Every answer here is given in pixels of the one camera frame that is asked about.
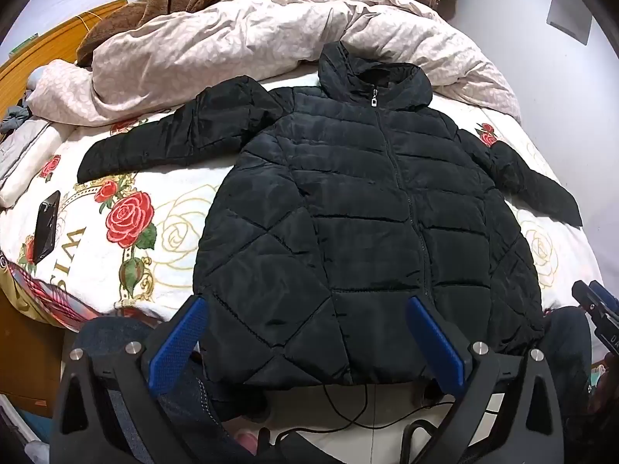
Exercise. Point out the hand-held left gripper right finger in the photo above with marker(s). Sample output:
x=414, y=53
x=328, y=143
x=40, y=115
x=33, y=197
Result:
x=435, y=348

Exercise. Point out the black smartphone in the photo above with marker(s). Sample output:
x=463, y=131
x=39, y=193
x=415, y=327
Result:
x=46, y=227

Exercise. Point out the white grey pillow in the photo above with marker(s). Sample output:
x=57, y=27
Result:
x=29, y=154

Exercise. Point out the brown plush blanket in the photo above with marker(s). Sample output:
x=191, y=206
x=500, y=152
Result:
x=169, y=0

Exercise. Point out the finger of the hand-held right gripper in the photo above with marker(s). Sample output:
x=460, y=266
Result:
x=582, y=296
x=607, y=295

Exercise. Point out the black puffer jacket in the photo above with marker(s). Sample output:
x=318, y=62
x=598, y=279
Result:
x=338, y=203

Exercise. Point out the grey wall panel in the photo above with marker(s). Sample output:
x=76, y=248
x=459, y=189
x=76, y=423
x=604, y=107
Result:
x=569, y=15

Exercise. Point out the grey crumpled cloth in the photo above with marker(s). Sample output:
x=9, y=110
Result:
x=14, y=117

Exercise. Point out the beige patterned duvet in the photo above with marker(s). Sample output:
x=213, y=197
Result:
x=242, y=34

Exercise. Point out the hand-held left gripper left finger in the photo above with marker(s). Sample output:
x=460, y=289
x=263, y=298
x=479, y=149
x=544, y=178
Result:
x=178, y=345

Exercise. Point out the rose print bed sheet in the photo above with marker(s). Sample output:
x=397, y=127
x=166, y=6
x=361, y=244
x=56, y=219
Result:
x=183, y=179

